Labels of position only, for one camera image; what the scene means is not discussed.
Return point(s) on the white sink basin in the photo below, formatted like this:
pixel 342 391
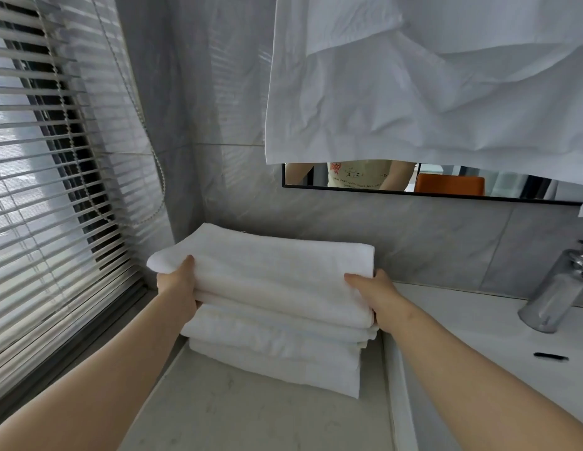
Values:
pixel 498 333

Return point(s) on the dark window frame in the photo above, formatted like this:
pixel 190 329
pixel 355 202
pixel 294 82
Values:
pixel 70 347

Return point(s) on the hanging white sheet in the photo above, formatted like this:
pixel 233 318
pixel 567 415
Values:
pixel 413 89

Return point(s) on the white venetian blinds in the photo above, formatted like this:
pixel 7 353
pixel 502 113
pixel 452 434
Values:
pixel 51 206

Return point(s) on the chrome faucet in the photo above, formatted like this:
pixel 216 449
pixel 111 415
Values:
pixel 552 291

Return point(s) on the white towel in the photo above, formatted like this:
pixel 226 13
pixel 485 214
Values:
pixel 329 331
pixel 272 272
pixel 272 338

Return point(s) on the person's left thumb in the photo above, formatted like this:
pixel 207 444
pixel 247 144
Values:
pixel 188 270

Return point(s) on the person's right forearm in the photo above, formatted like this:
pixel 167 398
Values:
pixel 475 394

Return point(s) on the person's left forearm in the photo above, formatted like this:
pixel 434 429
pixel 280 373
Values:
pixel 98 385

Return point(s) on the person's left hand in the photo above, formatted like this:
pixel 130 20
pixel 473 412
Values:
pixel 181 284

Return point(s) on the black framed wall mirror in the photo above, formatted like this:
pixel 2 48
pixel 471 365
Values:
pixel 507 187

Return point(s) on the person's right hand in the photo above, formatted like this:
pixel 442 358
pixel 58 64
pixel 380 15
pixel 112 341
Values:
pixel 383 300

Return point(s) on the person's right thumb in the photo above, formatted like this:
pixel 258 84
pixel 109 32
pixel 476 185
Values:
pixel 361 280

